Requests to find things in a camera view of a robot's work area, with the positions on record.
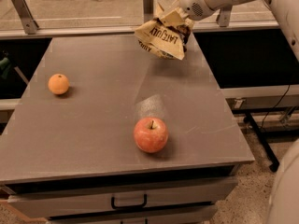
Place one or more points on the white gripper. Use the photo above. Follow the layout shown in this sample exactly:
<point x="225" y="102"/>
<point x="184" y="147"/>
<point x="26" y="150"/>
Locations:
<point x="191" y="2"/>

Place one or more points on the brown chip bag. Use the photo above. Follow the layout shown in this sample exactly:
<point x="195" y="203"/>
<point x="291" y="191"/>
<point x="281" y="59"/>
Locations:
<point x="165" y="42"/>

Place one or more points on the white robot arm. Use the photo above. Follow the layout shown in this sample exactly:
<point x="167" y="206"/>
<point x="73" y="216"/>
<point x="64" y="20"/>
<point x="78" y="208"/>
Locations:
<point x="284" y="198"/>

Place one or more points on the red apple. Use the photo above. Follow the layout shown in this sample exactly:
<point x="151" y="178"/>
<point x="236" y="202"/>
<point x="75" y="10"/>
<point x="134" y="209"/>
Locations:
<point x="150" y="134"/>

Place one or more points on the black stand leg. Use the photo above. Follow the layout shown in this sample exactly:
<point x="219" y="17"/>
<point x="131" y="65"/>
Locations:
<point x="268" y="150"/>

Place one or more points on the orange fruit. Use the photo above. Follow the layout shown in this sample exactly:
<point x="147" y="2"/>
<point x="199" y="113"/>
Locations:
<point x="58" y="84"/>

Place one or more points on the upper grey drawer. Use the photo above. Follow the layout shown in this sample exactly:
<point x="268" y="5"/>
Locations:
<point x="97" y="200"/>

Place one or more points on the grey drawer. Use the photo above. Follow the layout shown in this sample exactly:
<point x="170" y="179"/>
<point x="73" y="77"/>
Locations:
<point x="175" y="215"/>
<point x="97" y="200"/>

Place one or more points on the lower grey drawer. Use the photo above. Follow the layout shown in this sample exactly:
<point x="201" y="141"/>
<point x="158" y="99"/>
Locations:
<point x="175" y="215"/>

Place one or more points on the middle metal railing bracket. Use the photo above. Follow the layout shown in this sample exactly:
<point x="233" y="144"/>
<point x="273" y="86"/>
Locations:
<point x="148" y="7"/>

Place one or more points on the metal railing bracket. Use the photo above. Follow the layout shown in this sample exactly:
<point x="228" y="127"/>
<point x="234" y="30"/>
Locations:
<point x="223" y="18"/>
<point x="28" y="22"/>
<point x="148" y="7"/>

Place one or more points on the right metal railing bracket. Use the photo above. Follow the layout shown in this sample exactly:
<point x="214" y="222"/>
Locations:
<point x="223" y="18"/>

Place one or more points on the left metal railing bracket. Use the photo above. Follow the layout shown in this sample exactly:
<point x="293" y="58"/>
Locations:
<point x="28" y="22"/>

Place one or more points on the metal window rail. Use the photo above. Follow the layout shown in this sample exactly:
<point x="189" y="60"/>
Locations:
<point x="199" y="27"/>

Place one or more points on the black drawer handle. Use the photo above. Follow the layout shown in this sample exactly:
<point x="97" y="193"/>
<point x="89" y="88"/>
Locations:
<point x="129" y="202"/>

